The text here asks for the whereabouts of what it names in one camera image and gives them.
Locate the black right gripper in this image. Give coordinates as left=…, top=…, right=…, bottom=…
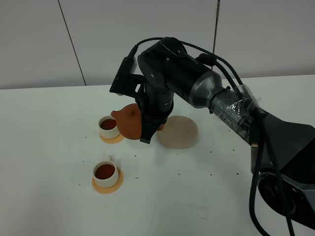
left=135, top=37, right=213, bottom=143

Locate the brown clay teapot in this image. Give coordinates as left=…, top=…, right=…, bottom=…
left=111, top=103, right=163, bottom=140

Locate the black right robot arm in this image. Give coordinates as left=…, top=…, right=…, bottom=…
left=131, top=37, right=315, bottom=231

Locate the beige round teapot coaster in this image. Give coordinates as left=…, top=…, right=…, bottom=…
left=157, top=116, right=198, bottom=149

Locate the far orange saucer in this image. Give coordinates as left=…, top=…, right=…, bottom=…
left=99, top=133, right=125, bottom=144

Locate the orange saucer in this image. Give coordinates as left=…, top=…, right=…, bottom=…
left=92, top=168, right=124, bottom=194
left=99, top=133, right=125, bottom=144

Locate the far white teacup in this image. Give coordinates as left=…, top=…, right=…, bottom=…
left=98, top=116, right=120, bottom=139

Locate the white teacup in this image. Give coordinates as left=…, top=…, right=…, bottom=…
left=98, top=116, right=120, bottom=139
left=93, top=155, right=119, bottom=188

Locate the near white teacup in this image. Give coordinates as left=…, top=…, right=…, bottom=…
left=93, top=155, right=119, bottom=188

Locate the near orange saucer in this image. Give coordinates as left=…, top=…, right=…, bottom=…
left=92, top=168, right=124, bottom=194

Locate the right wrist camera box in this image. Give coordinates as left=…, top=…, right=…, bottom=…
left=109, top=56, right=145, bottom=98

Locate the black camera cable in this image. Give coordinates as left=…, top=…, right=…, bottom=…
left=129, top=37, right=296, bottom=236

